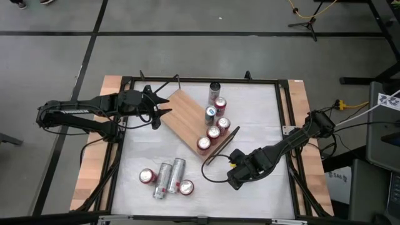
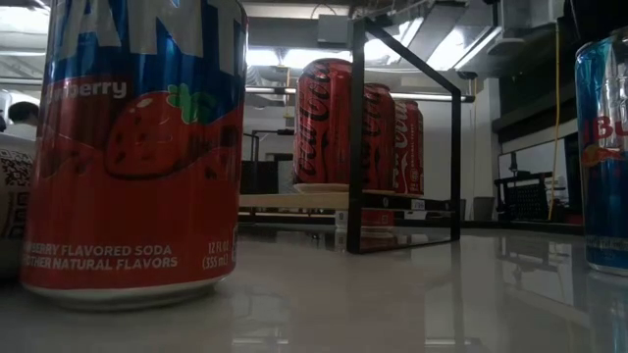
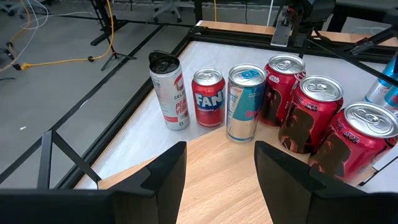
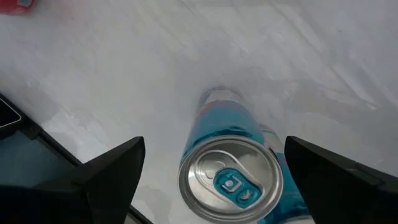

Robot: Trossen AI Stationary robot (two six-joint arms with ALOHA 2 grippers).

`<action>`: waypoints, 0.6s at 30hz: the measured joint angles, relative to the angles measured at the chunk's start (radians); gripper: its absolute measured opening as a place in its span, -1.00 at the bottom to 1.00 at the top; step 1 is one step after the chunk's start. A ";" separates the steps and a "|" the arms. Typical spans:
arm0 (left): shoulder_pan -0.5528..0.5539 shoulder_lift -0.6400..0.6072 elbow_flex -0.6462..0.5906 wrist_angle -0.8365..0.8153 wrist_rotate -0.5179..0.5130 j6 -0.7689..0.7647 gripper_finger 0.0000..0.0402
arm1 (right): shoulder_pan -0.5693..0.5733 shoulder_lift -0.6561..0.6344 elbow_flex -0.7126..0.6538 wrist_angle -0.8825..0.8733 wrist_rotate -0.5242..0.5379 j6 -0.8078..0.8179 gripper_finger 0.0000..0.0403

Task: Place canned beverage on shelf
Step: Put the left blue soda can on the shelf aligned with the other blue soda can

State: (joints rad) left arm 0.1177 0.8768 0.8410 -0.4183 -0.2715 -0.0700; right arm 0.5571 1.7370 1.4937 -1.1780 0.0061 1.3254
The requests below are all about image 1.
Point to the black metal table frame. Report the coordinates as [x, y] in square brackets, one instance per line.
[200, 79]

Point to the dark keypad device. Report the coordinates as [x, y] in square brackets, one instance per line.
[395, 193]

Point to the black chair base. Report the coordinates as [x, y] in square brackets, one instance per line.
[11, 139]

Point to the black tripod stand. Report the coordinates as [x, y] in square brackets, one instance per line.
[309, 24]

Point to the blue Red Bull can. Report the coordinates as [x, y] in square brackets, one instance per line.
[210, 112]

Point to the grey equipment case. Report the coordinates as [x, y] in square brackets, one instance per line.
[381, 140]

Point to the black flat device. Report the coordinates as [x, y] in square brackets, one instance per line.
[392, 139]

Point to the white table cover sheet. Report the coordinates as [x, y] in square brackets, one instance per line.
[218, 203]

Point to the red Fanta soda can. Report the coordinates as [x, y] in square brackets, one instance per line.
[186, 187]
[145, 175]
[213, 132]
[203, 143]
[223, 123]
[220, 103]

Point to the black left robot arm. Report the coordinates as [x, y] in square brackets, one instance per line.
[75, 112]

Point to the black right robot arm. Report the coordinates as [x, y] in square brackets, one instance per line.
[297, 137]

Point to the black desk leg frame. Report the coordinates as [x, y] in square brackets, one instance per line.
[359, 80]

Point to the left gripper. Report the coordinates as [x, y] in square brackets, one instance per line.
[134, 101]

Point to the white printed marker card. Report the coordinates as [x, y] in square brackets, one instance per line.
[389, 101]

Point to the black front frame rail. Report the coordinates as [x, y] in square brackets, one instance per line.
[47, 219]

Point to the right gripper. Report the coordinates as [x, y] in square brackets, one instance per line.
[253, 165]

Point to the yellow power plug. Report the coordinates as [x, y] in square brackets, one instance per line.
[341, 105]

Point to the grey bin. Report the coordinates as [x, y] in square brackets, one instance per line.
[368, 190]

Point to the white printed box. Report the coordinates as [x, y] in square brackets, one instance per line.
[337, 187]

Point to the tall silver Celsius can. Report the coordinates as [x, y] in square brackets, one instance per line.
[214, 92]
[162, 181]
[176, 175]

